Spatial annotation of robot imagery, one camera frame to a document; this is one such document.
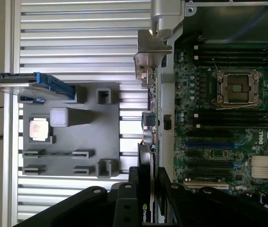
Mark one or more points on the grey open PC case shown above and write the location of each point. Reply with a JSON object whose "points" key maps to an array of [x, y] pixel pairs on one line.
{"points": [[231, 21]]}

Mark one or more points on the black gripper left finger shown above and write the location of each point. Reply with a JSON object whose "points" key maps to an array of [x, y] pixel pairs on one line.
{"points": [[127, 208]]}

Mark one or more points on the hard disk in blue carrier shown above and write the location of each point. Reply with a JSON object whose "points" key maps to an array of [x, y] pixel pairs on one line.
{"points": [[29, 89]]}

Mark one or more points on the grey plastic parts rack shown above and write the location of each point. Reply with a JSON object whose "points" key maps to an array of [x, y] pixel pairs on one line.
{"points": [[84, 132]]}

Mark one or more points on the green motherboard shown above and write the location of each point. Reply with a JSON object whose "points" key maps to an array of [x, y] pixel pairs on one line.
{"points": [[243, 146]]}

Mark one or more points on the blue expansion slot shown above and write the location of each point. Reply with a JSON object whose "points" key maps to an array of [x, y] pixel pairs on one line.
{"points": [[209, 144]]}

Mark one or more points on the green graphics card black shroud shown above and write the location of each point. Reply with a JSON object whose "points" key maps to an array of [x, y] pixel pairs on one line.
{"points": [[145, 160]]}

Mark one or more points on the silver CPU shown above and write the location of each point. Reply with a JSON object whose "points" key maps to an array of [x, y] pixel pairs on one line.
{"points": [[39, 130]]}

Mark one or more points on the thin metal locking lever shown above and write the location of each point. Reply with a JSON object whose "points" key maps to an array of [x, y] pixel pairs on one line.
{"points": [[215, 64]]}

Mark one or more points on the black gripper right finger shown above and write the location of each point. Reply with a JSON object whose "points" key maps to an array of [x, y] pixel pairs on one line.
{"points": [[183, 208]]}

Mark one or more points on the small silver heat sink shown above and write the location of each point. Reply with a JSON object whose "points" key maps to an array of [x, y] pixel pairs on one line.
{"points": [[263, 166]]}

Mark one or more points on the white expansion slot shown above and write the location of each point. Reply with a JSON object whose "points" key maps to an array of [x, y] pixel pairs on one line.
{"points": [[206, 185]]}

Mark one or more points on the metal CPU socket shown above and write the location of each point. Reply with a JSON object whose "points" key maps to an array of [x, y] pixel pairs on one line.
{"points": [[237, 87]]}

